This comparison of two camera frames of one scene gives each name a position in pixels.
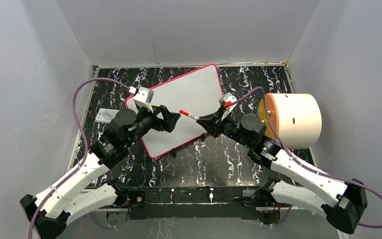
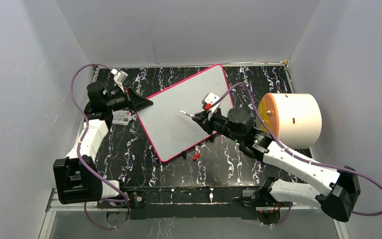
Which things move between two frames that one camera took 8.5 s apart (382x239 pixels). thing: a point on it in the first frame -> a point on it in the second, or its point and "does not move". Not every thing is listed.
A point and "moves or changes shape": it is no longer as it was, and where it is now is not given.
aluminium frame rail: (190, 205) does not move
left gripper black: (172, 119) -> (135, 102)
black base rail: (195, 203) does not move
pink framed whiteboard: (195, 93) moves or changes shape
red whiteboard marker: (188, 114) does not move
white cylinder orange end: (297, 117) does not move
